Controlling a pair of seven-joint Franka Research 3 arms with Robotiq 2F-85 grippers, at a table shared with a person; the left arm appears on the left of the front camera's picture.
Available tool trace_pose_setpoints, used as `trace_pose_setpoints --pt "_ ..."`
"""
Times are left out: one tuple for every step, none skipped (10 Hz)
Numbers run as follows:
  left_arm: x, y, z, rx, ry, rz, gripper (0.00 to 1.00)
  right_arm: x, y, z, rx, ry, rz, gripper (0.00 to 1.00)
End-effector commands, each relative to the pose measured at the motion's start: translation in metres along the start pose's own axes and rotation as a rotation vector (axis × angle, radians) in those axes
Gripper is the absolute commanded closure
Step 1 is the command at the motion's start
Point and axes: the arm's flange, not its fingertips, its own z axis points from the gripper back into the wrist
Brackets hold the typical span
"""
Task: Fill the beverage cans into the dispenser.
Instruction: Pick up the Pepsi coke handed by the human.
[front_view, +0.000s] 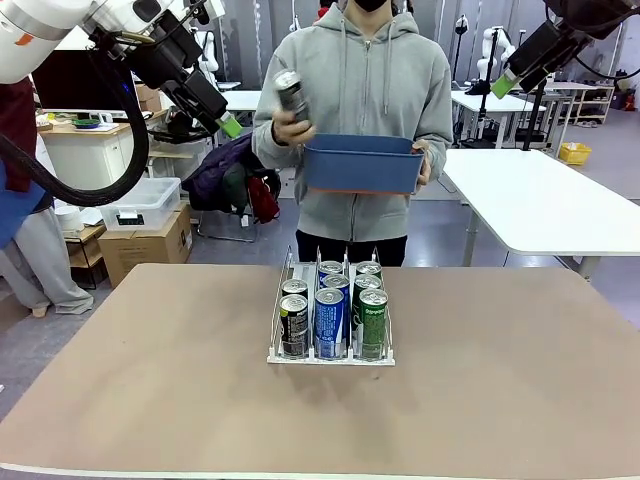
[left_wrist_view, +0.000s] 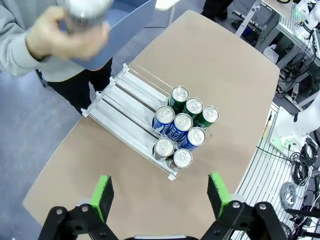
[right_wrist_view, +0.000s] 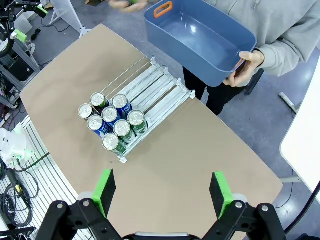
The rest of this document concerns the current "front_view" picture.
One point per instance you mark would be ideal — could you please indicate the black face mask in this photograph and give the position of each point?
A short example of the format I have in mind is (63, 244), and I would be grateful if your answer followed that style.
(370, 4)

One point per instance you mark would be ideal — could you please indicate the large white table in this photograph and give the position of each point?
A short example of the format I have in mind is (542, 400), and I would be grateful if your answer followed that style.
(540, 200)

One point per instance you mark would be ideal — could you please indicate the yellow plastic basket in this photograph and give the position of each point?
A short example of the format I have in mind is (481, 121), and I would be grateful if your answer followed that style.
(575, 154)

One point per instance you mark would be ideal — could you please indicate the green plate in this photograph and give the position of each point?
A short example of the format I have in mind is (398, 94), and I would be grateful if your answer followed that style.
(87, 122)

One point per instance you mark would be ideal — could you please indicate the black light stand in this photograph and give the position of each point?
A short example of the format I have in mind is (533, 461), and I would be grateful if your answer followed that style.
(461, 22)

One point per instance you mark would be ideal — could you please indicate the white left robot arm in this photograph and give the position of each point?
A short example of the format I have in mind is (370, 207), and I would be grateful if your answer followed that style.
(30, 40)

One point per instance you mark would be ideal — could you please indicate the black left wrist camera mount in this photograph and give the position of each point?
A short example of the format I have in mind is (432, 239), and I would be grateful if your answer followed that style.
(170, 50)

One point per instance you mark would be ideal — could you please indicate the blue plastic tub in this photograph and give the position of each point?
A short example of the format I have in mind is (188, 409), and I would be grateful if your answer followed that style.
(360, 170)

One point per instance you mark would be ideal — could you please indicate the white paper roll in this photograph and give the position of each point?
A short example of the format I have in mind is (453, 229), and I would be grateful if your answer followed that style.
(70, 217)

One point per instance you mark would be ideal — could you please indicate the purple jacket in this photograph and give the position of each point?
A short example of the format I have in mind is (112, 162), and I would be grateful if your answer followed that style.
(215, 175)

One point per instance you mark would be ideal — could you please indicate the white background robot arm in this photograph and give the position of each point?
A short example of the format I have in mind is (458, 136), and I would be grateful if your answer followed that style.
(210, 55)
(492, 47)

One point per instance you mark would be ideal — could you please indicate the red bag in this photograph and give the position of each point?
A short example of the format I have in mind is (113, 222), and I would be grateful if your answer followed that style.
(262, 200)

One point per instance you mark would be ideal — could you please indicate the dark green garment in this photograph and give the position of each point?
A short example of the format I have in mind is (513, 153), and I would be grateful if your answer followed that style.
(234, 187)

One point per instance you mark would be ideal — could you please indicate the clear plastic storage box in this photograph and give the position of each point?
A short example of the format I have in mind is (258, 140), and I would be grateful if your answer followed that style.
(145, 205)

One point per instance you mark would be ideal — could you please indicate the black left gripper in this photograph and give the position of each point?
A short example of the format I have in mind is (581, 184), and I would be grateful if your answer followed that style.
(197, 100)

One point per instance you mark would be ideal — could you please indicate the black beverage can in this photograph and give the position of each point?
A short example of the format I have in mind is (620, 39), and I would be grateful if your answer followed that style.
(292, 95)
(294, 325)
(295, 287)

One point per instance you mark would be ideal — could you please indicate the bystander in maroon top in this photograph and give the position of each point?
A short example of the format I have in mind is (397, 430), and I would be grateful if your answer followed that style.
(15, 115)

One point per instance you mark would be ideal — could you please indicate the black tripod pole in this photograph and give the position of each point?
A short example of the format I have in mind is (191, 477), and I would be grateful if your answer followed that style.
(536, 115)

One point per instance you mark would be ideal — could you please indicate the small wooden shelf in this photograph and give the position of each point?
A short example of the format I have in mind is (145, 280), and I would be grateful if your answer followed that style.
(85, 232)

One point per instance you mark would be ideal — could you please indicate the green beverage can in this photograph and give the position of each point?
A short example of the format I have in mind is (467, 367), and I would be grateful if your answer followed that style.
(367, 281)
(374, 325)
(369, 269)

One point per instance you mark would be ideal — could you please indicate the person's left hand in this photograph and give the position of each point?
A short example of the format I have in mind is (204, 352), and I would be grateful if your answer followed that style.
(426, 160)

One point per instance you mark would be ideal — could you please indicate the person's left forearm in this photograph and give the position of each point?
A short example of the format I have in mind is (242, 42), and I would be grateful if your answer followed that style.
(440, 135)

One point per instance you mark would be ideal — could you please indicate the brown cardboard box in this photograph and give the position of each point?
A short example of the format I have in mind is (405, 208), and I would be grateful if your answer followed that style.
(147, 97)

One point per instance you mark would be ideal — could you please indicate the red object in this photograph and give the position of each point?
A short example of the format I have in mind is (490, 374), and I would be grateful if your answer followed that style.
(627, 100)

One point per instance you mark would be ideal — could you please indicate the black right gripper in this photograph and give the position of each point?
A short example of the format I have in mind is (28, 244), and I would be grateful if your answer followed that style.
(542, 55)

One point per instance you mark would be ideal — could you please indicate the small wooden side table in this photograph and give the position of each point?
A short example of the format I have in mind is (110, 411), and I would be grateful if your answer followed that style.
(167, 153)

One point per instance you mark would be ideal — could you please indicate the person's right hand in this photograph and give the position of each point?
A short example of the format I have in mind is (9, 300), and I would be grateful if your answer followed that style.
(292, 132)

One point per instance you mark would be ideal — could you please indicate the white cabinet desk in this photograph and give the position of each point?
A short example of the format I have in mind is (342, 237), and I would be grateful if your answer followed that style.
(100, 160)

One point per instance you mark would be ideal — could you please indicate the wooden shelf unit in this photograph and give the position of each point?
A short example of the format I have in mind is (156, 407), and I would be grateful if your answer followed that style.
(590, 100)

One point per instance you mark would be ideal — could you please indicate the black stand pole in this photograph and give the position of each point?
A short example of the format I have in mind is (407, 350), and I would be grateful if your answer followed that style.
(484, 100)

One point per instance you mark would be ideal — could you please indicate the person in grey hoodie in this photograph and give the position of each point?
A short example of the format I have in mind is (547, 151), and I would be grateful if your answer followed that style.
(370, 100)

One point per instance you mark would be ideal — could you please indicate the white background table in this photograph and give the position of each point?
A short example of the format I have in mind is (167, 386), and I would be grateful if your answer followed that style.
(465, 99)
(245, 100)

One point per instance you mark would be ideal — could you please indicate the large cardboard box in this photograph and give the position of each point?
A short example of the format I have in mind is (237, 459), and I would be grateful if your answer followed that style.
(145, 250)

